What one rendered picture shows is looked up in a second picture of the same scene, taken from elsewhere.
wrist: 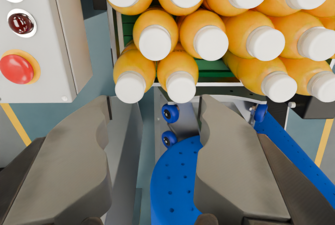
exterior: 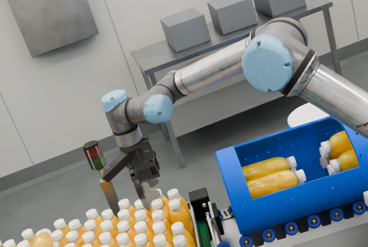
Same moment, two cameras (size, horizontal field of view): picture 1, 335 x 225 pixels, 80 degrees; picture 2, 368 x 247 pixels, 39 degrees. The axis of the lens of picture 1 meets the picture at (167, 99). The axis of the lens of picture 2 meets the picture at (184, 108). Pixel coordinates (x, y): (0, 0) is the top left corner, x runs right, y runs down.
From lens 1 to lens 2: 1.55 m
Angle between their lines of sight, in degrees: 70
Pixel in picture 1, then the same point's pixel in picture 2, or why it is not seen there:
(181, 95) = (178, 225)
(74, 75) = not seen: outside the picture
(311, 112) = (202, 195)
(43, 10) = not seen: outside the picture
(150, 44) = (158, 239)
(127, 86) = (176, 240)
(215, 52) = (160, 223)
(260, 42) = (155, 215)
